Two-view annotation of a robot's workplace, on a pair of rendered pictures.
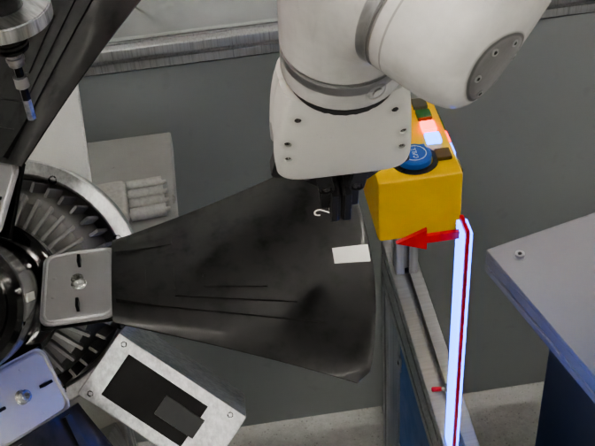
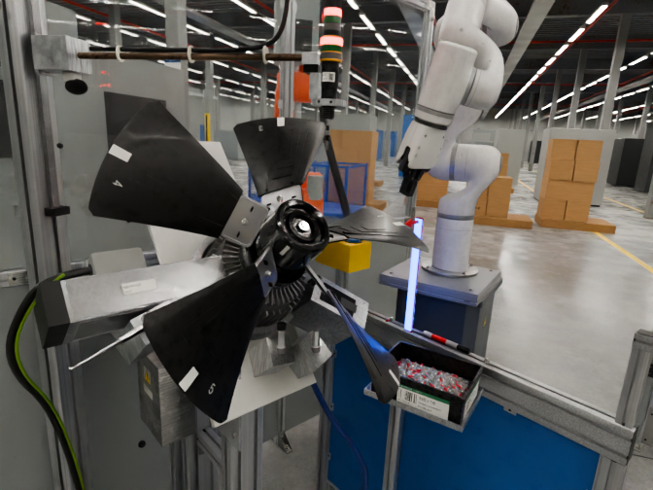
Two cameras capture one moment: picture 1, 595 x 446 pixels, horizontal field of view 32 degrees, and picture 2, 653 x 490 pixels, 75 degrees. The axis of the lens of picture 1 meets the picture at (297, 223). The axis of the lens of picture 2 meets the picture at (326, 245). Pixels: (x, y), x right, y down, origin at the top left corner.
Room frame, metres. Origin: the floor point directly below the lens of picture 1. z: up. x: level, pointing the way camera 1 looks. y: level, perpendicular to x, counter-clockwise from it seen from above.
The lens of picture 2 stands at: (-0.06, 0.74, 1.38)
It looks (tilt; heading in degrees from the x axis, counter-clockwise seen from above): 14 degrees down; 322
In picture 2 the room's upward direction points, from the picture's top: 3 degrees clockwise
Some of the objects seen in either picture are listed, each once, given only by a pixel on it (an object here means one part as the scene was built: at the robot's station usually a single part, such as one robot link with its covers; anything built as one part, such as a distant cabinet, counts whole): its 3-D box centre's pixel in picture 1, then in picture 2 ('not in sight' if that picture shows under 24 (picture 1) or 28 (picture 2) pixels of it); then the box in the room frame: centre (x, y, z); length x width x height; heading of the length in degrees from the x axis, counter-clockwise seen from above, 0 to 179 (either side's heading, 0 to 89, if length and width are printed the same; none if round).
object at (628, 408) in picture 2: not in sight; (635, 379); (0.16, -0.21, 0.96); 0.03 x 0.03 x 0.20; 5
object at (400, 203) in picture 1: (405, 171); (342, 254); (0.98, -0.14, 1.02); 0.16 x 0.10 x 0.11; 5
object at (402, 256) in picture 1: (405, 231); (341, 282); (0.98, -0.14, 0.92); 0.03 x 0.03 x 0.12; 5
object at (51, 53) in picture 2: not in sight; (59, 55); (1.14, 0.60, 1.54); 0.10 x 0.07 x 0.09; 40
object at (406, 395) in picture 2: not in sight; (426, 379); (0.50, -0.01, 0.85); 0.22 x 0.17 x 0.07; 20
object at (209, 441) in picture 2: not in sight; (220, 453); (0.87, 0.35, 0.56); 0.19 x 0.04 x 0.04; 5
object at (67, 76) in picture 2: not in sight; (76, 84); (1.11, 0.57, 1.48); 0.05 x 0.04 x 0.05; 40
